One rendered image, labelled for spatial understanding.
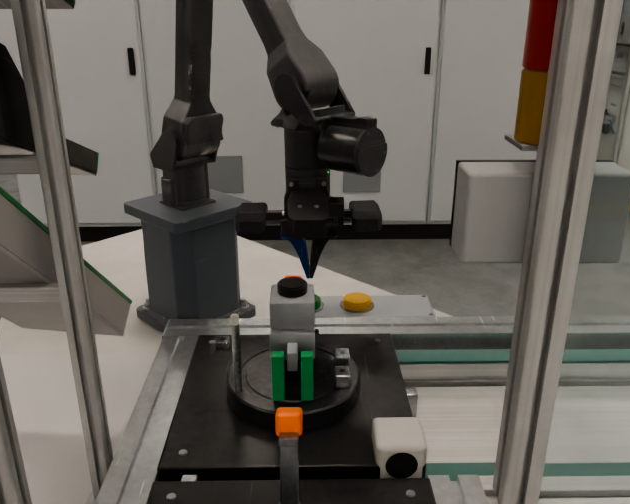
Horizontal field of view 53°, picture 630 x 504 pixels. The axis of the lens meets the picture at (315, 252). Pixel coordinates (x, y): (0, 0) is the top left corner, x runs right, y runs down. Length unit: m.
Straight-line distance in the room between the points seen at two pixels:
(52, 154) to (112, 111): 3.17
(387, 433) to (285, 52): 0.44
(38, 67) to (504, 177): 0.37
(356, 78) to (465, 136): 0.71
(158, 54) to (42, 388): 2.84
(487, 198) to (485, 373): 0.38
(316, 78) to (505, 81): 3.02
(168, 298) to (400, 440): 0.53
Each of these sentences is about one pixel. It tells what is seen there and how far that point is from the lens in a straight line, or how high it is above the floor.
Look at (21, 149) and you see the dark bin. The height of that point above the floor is 1.24.
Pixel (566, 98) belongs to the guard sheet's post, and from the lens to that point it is 0.44.
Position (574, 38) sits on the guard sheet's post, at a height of 1.33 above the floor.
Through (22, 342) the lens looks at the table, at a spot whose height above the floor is 0.86.
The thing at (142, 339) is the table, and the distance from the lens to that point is 1.03.
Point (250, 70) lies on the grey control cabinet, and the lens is 3.57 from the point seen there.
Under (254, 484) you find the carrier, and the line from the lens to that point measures 0.57.
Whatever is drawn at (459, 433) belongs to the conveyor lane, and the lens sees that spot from 0.73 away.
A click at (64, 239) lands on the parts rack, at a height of 1.16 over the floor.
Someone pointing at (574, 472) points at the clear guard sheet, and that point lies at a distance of 0.60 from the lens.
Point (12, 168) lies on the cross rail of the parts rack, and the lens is 0.59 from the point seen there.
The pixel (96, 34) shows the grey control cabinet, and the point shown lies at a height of 1.19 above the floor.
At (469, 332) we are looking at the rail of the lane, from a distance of 0.83.
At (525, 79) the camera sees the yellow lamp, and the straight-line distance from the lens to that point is 0.47.
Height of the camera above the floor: 1.35
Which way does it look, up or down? 22 degrees down
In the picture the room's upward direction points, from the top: straight up
